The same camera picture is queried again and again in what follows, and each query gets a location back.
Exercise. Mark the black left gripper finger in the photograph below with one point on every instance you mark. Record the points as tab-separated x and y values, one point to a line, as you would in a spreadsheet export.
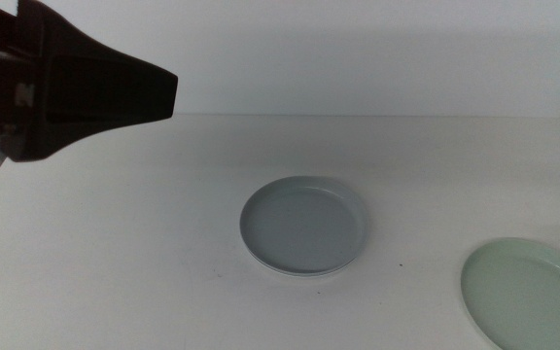
105	92

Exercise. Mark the grey shallow bowl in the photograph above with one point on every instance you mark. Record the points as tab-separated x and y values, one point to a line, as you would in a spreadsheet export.
304	228

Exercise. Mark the pale green shallow bowl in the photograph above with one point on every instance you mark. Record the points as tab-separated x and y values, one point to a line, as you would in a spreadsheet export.
528	296

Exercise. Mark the white shallow bowl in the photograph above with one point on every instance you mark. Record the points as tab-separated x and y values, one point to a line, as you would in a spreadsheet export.
304	275

